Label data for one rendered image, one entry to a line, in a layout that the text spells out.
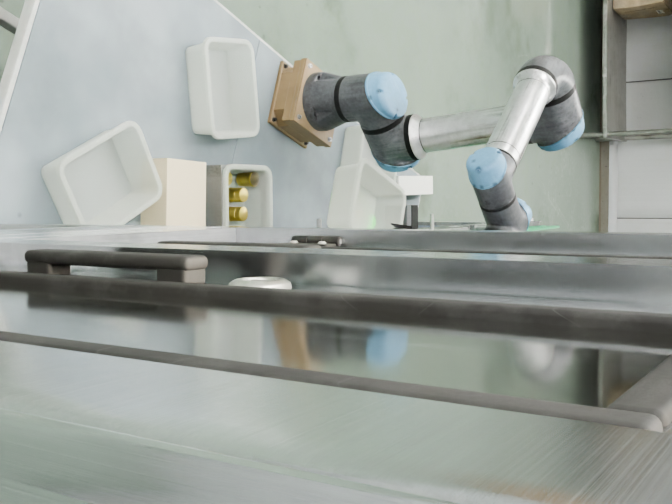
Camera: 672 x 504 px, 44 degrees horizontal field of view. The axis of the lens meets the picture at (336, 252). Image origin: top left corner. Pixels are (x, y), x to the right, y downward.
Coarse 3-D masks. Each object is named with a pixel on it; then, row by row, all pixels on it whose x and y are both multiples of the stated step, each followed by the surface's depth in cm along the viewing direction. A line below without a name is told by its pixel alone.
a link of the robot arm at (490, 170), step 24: (528, 72) 179; (552, 72) 179; (528, 96) 174; (552, 96) 181; (504, 120) 170; (528, 120) 170; (504, 144) 164; (480, 168) 158; (504, 168) 159; (480, 192) 162; (504, 192) 161
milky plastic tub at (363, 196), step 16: (368, 160) 180; (336, 176) 182; (352, 176) 179; (368, 176) 186; (384, 176) 186; (336, 192) 180; (352, 192) 177; (368, 192) 194; (384, 192) 194; (400, 192) 194; (336, 208) 179; (352, 208) 175; (368, 208) 194; (384, 208) 196; (400, 208) 194; (336, 224) 178; (352, 224) 174; (368, 224) 194; (384, 224) 195
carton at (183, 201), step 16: (160, 160) 172; (176, 160) 173; (160, 176) 172; (176, 176) 173; (192, 176) 177; (176, 192) 173; (192, 192) 177; (160, 208) 172; (176, 208) 173; (192, 208) 177; (144, 224) 174; (160, 224) 172; (176, 224) 173; (192, 224) 177
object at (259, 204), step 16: (224, 176) 184; (224, 192) 184; (256, 192) 199; (272, 192) 198; (224, 208) 184; (256, 208) 199; (272, 208) 198; (224, 224) 185; (240, 224) 200; (256, 224) 200; (272, 224) 199
